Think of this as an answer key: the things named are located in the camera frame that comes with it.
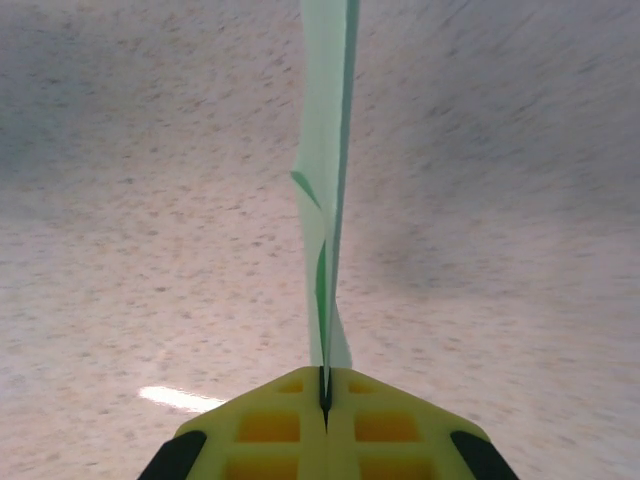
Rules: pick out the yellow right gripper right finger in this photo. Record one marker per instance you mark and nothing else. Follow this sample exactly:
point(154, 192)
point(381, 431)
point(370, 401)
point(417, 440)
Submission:
point(385, 435)

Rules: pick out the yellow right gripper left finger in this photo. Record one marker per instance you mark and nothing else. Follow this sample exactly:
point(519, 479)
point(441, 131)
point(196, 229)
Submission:
point(270, 435)

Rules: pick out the light green paper sheet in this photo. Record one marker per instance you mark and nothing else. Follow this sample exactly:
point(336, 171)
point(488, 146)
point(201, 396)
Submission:
point(327, 125)

